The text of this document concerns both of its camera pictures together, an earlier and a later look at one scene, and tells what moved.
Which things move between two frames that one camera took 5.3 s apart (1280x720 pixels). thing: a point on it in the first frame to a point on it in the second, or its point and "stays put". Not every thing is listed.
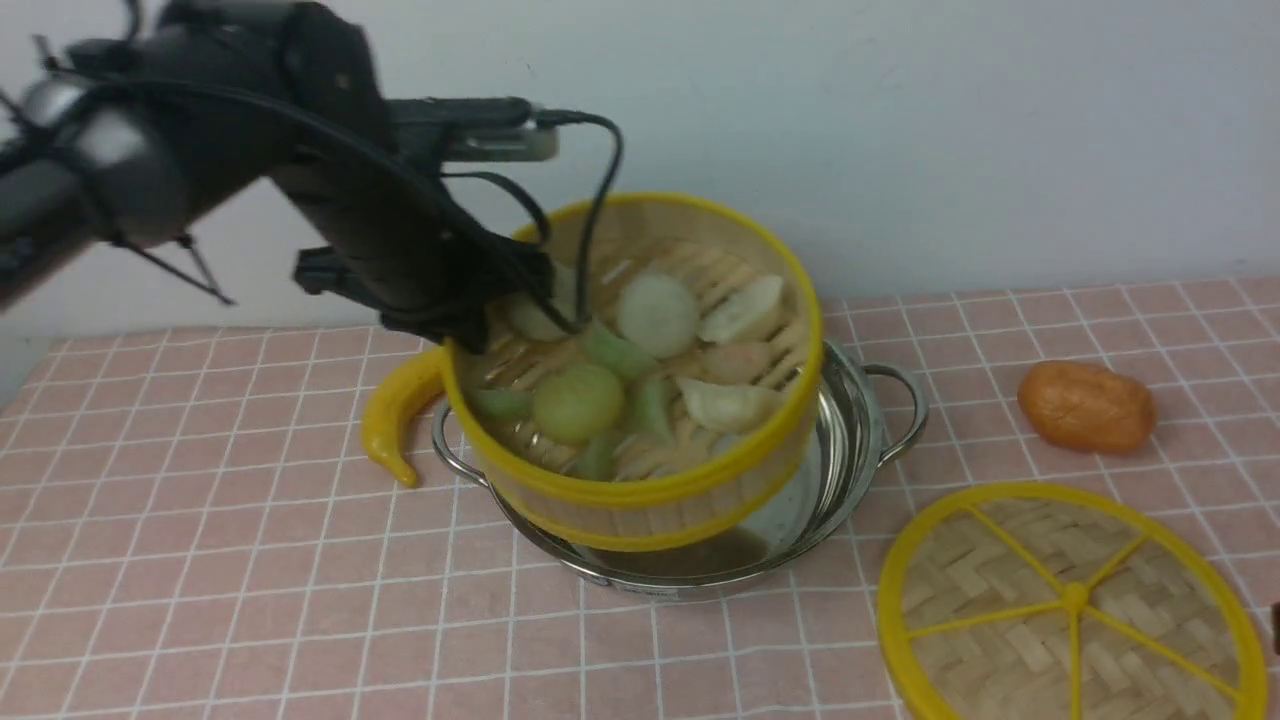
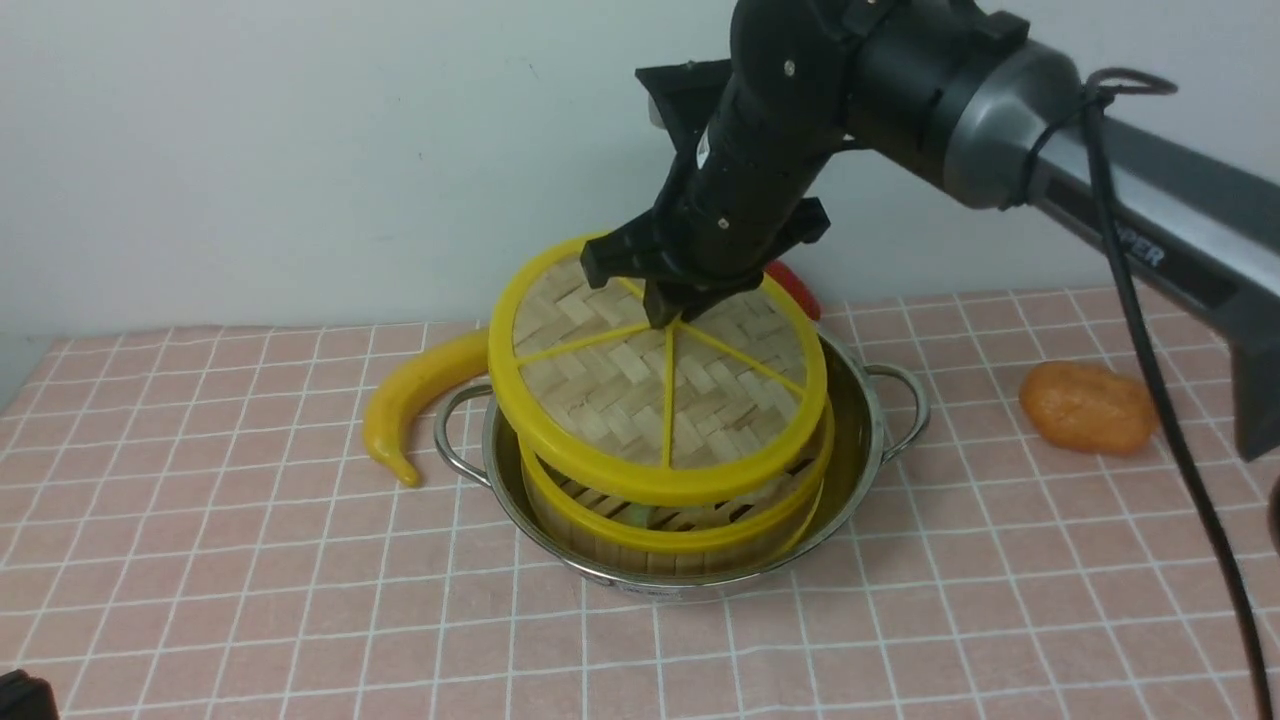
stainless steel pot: (872, 416) stays put
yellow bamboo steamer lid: (1050, 602) to (716, 406)
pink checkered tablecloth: (190, 528) stays put
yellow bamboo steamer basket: (659, 393) to (602, 532)
